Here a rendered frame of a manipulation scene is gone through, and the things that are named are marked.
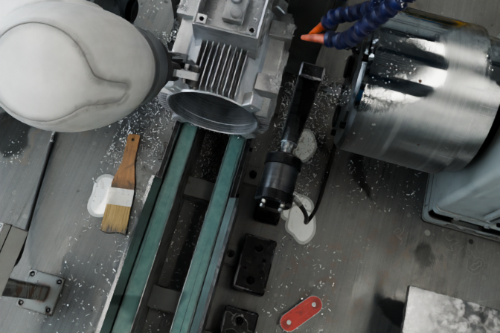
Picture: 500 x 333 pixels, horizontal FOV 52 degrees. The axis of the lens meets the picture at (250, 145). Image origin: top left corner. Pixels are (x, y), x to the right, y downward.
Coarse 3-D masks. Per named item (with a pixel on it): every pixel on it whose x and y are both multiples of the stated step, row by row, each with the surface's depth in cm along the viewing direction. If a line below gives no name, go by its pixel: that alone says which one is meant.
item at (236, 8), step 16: (208, 0) 80; (224, 0) 80; (240, 0) 78; (256, 0) 80; (272, 0) 81; (208, 16) 79; (224, 16) 77; (240, 16) 77; (256, 16) 79; (208, 32) 76; (224, 32) 75; (240, 32) 78; (256, 32) 75; (240, 48) 78; (256, 48) 77
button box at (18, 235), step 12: (0, 228) 71; (12, 228) 72; (0, 240) 70; (12, 240) 72; (24, 240) 74; (0, 252) 71; (12, 252) 73; (0, 264) 71; (12, 264) 73; (0, 276) 71; (0, 288) 71
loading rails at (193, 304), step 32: (192, 128) 93; (160, 160) 102; (192, 160) 97; (224, 160) 92; (160, 192) 89; (192, 192) 97; (224, 192) 90; (160, 224) 87; (224, 224) 87; (128, 256) 84; (160, 256) 91; (224, 256) 91; (128, 288) 84; (160, 288) 91; (192, 288) 84; (128, 320) 82; (192, 320) 83
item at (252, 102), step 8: (280, 0) 83; (272, 8) 83; (280, 8) 83; (168, 88) 79; (176, 88) 78; (248, 96) 78; (256, 96) 77; (248, 104) 77; (256, 104) 77; (184, 120) 90; (248, 136) 90; (256, 136) 89
